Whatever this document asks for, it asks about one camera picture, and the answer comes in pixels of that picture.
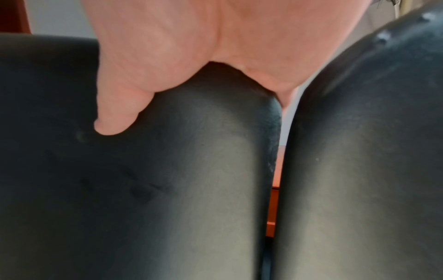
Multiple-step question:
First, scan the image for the red-brown wooden furniture post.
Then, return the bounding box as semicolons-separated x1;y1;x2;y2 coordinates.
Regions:
0;0;32;34

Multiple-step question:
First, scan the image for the orange wooden furniture panel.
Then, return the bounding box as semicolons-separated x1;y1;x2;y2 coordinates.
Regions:
265;146;288;239

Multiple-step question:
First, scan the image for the person's right hand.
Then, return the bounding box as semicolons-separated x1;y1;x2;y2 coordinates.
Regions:
80;0;377;136

